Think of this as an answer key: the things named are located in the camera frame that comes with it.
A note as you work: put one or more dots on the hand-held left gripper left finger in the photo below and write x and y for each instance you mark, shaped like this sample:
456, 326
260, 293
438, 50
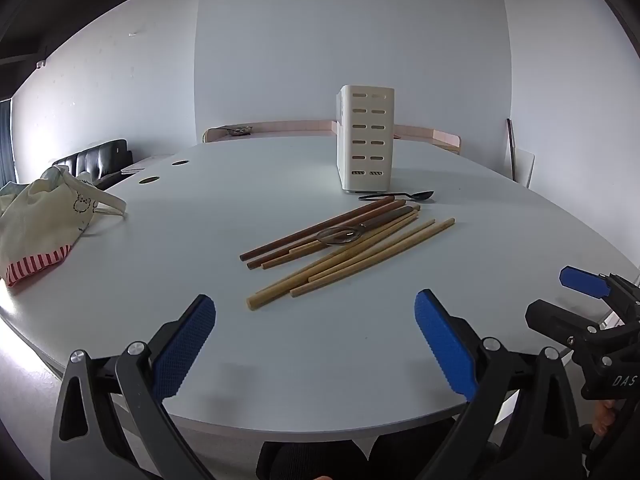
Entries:
185, 345

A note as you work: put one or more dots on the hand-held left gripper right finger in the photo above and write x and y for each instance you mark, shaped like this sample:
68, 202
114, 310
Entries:
445, 345

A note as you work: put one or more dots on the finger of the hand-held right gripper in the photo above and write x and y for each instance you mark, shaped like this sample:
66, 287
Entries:
582, 281
550, 315

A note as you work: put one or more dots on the dark brown wooden chopstick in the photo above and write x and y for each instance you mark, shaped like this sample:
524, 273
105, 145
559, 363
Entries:
280, 251
300, 235
277, 260

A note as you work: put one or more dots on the metal spoon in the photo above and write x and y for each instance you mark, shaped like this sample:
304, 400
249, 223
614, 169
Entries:
340, 236

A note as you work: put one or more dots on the black spoon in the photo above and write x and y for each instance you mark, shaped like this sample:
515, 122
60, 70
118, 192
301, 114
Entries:
422, 195

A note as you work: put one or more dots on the cream slotted utensil holder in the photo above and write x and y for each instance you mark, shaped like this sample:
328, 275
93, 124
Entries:
367, 140

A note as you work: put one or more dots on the person's right hand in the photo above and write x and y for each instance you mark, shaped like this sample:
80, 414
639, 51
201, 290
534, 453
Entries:
605, 417

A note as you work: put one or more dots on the white board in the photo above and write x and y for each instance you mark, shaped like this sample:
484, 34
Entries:
524, 167

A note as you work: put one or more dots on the broom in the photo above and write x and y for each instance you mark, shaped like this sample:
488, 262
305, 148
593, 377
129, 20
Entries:
510, 145

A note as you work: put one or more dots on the cream cloth bag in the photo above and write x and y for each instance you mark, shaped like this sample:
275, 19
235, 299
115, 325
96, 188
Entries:
40, 225

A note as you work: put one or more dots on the low wooden table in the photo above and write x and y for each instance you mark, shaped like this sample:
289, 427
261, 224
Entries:
137, 162

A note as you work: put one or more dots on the black leather sofa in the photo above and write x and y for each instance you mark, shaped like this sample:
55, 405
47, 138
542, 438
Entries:
95, 160

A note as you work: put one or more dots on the small dish on bench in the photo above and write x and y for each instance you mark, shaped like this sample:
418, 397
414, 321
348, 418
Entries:
239, 131

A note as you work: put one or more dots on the grey curtain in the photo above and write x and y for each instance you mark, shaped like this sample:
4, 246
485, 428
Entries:
5, 145

